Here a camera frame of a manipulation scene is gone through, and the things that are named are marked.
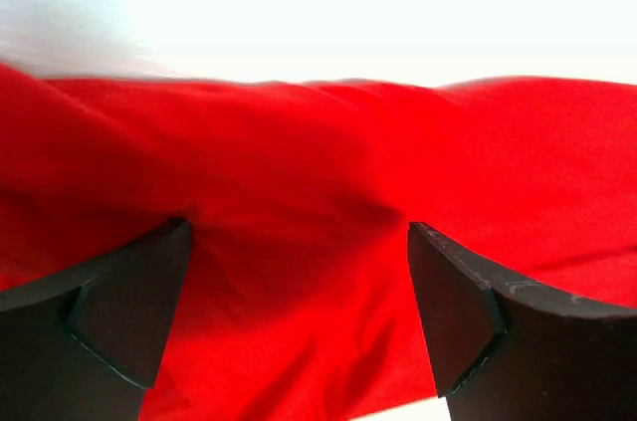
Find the red t shirt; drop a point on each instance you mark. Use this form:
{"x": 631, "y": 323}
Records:
{"x": 298, "y": 304}

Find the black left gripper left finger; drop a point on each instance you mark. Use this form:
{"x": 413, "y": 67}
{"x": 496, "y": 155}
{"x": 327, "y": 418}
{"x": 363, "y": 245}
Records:
{"x": 87, "y": 343}

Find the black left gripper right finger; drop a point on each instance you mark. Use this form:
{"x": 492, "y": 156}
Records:
{"x": 503, "y": 346}

